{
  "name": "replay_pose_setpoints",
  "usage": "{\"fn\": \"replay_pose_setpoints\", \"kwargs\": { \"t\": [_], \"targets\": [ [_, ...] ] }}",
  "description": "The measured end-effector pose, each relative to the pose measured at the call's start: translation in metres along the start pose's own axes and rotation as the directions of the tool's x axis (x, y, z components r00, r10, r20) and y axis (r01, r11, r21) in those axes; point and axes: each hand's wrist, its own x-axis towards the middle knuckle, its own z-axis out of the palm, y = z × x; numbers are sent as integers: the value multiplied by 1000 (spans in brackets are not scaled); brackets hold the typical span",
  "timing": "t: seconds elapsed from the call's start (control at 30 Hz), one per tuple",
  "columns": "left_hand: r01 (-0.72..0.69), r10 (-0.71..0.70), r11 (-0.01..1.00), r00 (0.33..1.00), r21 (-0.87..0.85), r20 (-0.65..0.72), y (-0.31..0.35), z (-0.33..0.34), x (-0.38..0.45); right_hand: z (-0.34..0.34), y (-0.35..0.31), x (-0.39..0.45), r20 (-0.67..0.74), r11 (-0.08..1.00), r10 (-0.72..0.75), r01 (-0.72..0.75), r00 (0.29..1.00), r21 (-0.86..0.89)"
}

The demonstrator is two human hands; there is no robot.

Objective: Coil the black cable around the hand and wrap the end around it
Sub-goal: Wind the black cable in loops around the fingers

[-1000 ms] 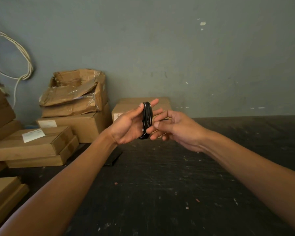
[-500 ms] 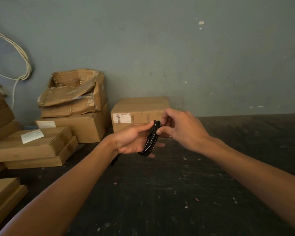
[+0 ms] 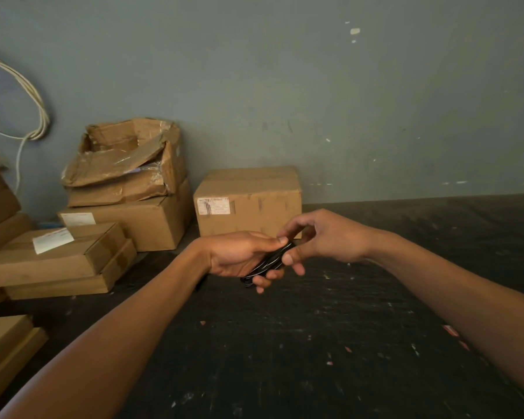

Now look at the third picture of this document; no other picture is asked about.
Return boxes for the flat cardboard box white label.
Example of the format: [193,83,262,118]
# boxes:
[0,223,128,289]

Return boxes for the white cable bundle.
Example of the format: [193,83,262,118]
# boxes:
[0,51,51,194]

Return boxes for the person's right forearm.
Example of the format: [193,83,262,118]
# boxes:
[364,230,524,404]

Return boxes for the black striped hair clips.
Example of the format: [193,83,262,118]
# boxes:
[240,241,297,287]

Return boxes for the person's right hand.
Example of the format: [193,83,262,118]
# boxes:
[276,209,378,276]

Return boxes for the sealed cardboard box white label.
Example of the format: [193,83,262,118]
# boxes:
[193,166,303,239]

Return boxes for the large cardboard box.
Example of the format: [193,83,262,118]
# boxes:
[58,179,195,253]

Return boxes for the person's left hand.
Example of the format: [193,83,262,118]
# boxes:
[197,231,289,294]

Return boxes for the person's left forearm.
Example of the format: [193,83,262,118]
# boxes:
[0,239,212,419]

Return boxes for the torn open cardboard box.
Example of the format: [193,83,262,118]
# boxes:
[61,118,187,208]

